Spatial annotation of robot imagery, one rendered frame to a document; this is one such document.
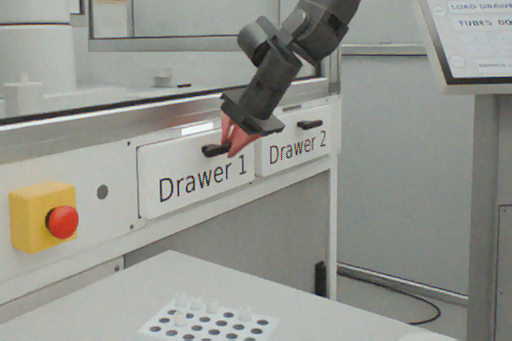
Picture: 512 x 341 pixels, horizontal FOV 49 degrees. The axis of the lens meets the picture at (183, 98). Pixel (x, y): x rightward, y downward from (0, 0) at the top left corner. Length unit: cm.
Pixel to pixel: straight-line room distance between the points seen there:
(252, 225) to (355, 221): 155
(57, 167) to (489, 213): 129
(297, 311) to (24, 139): 40
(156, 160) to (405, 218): 184
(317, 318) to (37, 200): 36
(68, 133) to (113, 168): 10
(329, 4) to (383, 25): 166
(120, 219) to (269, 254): 47
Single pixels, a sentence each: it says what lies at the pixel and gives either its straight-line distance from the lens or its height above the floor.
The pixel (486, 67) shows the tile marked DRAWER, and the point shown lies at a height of 100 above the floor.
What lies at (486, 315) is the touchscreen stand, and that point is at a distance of 187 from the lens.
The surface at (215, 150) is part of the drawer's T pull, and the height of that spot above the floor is 91.
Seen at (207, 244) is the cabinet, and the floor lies 72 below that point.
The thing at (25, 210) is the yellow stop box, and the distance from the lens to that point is 70.
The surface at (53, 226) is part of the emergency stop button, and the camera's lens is 69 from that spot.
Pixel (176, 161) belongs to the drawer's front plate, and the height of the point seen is 90.
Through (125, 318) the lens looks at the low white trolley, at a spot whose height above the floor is 76.
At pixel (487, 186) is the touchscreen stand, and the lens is 176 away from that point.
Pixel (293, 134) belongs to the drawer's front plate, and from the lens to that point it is 119.
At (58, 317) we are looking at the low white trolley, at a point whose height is 76.
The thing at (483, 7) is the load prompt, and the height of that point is 115.
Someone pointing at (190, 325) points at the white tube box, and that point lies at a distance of 62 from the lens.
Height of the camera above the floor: 109
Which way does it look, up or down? 6 degrees down
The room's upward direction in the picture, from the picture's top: 1 degrees counter-clockwise
